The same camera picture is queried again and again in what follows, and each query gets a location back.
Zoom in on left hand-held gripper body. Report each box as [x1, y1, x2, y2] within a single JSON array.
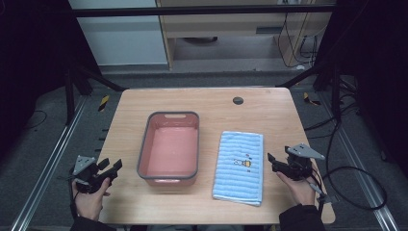
[[69, 155, 112, 194]]

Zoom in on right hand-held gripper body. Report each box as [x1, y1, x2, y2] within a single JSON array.
[[280, 142, 326, 182]]

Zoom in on person's left hand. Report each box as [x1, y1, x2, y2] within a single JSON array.
[[71, 177, 112, 222]]

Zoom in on person's right hand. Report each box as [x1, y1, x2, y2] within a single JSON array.
[[276, 163, 319, 207]]

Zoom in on blue striped towel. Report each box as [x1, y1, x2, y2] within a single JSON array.
[[212, 130, 265, 207]]

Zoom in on pink plastic basin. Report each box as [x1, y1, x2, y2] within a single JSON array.
[[137, 111, 201, 187]]

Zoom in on black metal stand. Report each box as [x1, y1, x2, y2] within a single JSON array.
[[64, 61, 129, 126], [276, 61, 354, 123]]

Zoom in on wooden desk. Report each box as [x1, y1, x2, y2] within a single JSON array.
[[156, 0, 338, 70]]

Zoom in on white cabinet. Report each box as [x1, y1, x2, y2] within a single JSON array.
[[67, 0, 169, 67]]

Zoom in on black crossbar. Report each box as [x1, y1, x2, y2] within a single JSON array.
[[71, 4, 336, 18]]

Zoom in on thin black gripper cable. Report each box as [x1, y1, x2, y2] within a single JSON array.
[[67, 179, 80, 220]]

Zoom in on aluminium rail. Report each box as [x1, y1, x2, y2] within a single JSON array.
[[320, 92, 402, 231], [9, 95, 89, 231]]

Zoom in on black hanging cables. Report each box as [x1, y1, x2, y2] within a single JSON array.
[[276, 13, 320, 69]]

